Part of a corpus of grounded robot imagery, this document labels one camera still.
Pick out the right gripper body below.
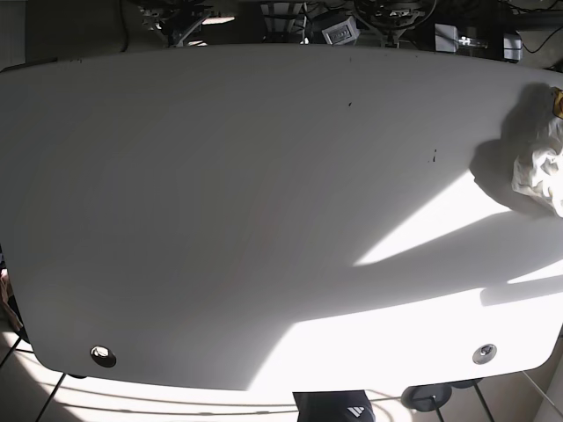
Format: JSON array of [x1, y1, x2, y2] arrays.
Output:
[[138, 0, 212, 47]]

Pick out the white T-shirt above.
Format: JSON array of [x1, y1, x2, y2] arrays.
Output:
[[512, 85, 563, 219]]

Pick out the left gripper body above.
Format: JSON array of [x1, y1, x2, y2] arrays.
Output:
[[354, 0, 438, 47]]

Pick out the round black stand base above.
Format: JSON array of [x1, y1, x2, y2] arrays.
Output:
[[401, 384, 452, 412]]

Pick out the table grommet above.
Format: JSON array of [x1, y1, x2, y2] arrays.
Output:
[[472, 344, 497, 365], [90, 345, 117, 368]]

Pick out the left table grommet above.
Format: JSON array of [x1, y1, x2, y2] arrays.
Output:
[[90, 345, 117, 368]]

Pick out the right table grommet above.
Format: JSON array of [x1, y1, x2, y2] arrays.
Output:
[[472, 344, 497, 365]]

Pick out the grey socket box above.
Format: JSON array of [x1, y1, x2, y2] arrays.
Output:
[[316, 13, 360, 46]]

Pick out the grey power adapter box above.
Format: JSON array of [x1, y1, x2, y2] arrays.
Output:
[[435, 24, 459, 54]]

